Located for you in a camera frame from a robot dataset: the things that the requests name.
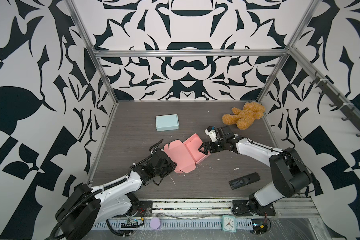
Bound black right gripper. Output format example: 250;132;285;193
197;139;227;155

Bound pink paper box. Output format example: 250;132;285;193
164;134;209;174

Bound light blue paper box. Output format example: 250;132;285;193
156;114;180;132

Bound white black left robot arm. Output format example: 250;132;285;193
47;141;177;240

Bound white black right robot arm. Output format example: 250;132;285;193
199;126;316;212

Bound brown teddy bear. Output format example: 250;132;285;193
222;102;266;130

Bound black remote control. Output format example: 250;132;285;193
229;173;261;190

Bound purple round disc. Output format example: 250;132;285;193
150;217;162;231

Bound small electronics board left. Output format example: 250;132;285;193
120;218;145;228

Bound teal square clock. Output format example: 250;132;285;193
222;215;237;233

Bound green circuit board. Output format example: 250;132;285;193
251;219;270;236

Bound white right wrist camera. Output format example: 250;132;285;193
205;126;218;142

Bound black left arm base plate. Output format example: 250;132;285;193
113;201;153;218

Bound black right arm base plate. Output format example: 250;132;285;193
232;200;276;217

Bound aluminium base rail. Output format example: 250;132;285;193
150;198;321;218

